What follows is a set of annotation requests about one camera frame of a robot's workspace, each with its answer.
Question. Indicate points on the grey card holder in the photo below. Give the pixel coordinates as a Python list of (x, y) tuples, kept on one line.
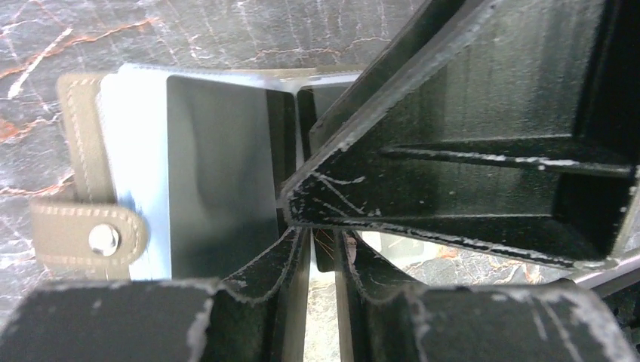
[(170, 170)]

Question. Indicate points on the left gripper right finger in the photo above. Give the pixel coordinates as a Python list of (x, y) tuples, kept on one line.
[(386, 315)]

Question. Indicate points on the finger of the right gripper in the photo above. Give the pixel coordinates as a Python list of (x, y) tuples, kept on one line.
[(514, 131), (428, 20)]

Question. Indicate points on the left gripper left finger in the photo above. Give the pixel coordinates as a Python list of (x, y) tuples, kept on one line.
[(258, 313)]

